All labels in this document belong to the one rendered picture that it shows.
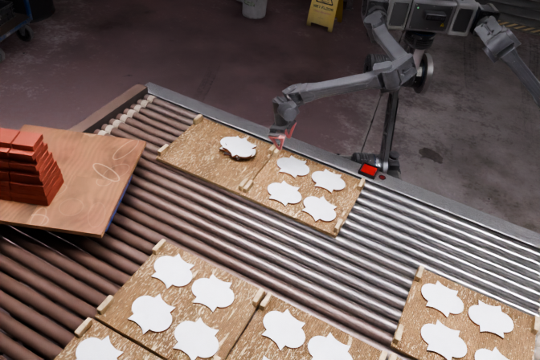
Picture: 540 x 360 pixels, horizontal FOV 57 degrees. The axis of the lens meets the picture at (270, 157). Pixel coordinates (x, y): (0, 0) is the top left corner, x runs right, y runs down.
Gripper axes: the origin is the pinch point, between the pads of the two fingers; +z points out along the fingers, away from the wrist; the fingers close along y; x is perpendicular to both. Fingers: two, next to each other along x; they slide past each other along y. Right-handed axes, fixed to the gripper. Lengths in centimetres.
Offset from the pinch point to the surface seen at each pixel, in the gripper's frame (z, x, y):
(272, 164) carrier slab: 10.9, 5.6, -1.8
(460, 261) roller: 33, -74, -12
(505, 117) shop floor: 120, -83, 269
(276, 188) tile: 12.2, -2.1, -15.7
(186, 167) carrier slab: 4.3, 35.1, -22.8
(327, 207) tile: 17.6, -23.5, -15.1
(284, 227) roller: 18.5, -11.5, -30.4
